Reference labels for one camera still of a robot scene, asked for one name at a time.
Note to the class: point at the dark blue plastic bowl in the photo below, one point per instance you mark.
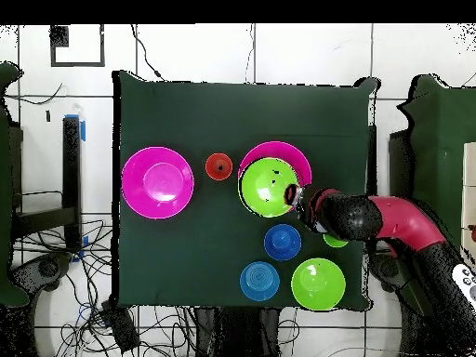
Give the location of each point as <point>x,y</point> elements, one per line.
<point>282,241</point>

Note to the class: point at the green plastic cup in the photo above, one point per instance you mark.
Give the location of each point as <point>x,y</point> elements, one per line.
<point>334,242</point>

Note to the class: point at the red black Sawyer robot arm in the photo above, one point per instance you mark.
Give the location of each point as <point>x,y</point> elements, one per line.
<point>401,219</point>

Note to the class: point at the black metal stand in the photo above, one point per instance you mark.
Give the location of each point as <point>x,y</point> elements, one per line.
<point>70,178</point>

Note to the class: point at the light blue plastic bowl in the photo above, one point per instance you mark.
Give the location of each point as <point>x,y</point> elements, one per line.
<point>259,281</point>

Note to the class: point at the black square frame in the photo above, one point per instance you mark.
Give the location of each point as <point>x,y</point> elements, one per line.
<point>78,64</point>

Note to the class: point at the black power adapter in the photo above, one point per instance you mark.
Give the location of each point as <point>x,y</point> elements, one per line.
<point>122,329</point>

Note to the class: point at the green clothed side table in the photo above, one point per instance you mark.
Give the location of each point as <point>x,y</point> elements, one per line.
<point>438,122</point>
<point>5,186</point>

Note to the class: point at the red plastic cup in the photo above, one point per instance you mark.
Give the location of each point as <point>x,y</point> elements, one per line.
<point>214,167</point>

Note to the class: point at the green plastic bowl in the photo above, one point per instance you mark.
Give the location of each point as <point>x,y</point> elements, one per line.
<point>264,187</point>
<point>318,284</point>

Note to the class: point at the white box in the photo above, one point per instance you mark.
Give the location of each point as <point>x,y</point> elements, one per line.
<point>470,178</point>

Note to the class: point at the dark green tablecloth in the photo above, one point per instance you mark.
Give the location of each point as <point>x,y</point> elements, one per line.
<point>241,111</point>

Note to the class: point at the pink plastic bowl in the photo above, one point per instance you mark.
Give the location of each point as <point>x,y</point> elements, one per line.
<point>282,150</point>
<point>157,182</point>

